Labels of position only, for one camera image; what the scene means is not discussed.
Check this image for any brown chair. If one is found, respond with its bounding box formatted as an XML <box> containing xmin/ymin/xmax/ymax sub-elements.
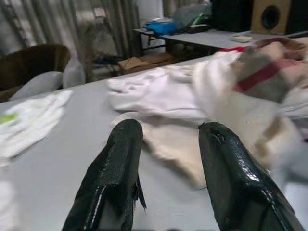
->
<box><xmin>0</xmin><ymin>44</ymin><xmax>72</xmax><ymax>102</ymax></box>

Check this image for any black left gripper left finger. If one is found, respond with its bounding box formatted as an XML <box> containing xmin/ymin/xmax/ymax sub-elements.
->
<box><xmin>62</xmin><ymin>118</ymin><xmax>147</xmax><ymax>231</ymax></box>

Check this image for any open cardboard box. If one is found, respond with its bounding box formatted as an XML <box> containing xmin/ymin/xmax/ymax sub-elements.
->
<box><xmin>117</xmin><ymin>52</ymin><xmax>179</xmax><ymax>74</ymax></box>

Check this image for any wooden speaker box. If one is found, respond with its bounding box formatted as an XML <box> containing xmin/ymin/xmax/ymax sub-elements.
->
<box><xmin>251</xmin><ymin>0</ymin><xmax>292</xmax><ymax>34</ymax></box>

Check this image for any white shirt with red trim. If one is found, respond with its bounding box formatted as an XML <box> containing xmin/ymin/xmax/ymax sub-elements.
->
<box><xmin>192</xmin><ymin>47</ymin><xmax>308</xmax><ymax>183</ymax></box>

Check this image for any grey plastic bag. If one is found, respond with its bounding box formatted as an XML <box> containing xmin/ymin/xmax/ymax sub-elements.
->
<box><xmin>173</xmin><ymin>3</ymin><xmax>212</xmax><ymax>25</ymax></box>

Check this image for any black bag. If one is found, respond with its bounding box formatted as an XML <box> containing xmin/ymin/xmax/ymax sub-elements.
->
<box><xmin>209</xmin><ymin>0</ymin><xmax>255</xmax><ymax>31</ymax></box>

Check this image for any beige sheer curtain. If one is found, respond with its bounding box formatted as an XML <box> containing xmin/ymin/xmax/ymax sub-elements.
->
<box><xmin>0</xmin><ymin>0</ymin><xmax>140</xmax><ymax>61</ymax></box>

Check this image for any black flat device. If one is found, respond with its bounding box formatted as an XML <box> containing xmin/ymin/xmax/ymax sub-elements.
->
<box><xmin>187</xmin><ymin>24</ymin><xmax>210</xmax><ymax>34</ymax></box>

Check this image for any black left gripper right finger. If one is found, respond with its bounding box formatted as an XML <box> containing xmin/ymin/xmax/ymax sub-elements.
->
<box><xmin>197</xmin><ymin>121</ymin><xmax>306</xmax><ymax>231</ymax></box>

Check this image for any blue bag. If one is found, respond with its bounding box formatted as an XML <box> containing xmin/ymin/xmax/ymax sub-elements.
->
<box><xmin>145</xmin><ymin>20</ymin><xmax>178</xmax><ymax>35</ymax></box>

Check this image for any beige plaid garment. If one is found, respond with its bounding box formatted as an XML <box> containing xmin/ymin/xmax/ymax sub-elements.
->
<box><xmin>232</xmin><ymin>38</ymin><xmax>308</xmax><ymax>103</ymax></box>

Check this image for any light grey pillow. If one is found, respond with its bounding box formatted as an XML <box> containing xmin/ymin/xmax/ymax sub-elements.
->
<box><xmin>8</xmin><ymin>71</ymin><xmax>64</xmax><ymax>102</ymax></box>
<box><xmin>62</xmin><ymin>56</ymin><xmax>86</xmax><ymax>89</ymax></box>

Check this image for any white crumpled garment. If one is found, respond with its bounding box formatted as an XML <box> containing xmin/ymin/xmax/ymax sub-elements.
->
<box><xmin>107</xmin><ymin>66</ymin><xmax>210</xmax><ymax>121</ymax></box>

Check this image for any grey folding table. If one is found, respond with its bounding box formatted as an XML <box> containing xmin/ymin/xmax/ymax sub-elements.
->
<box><xmin>133</xmin><ymin>24</ymin><xmax>308</xmax><ymax>52</ymax></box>

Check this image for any white printed t-shirt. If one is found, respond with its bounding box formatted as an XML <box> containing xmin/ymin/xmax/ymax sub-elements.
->
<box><xmin>0</xmin><ymin>90</ymin><xmax>74</xmax><ymax>167</ymax></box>

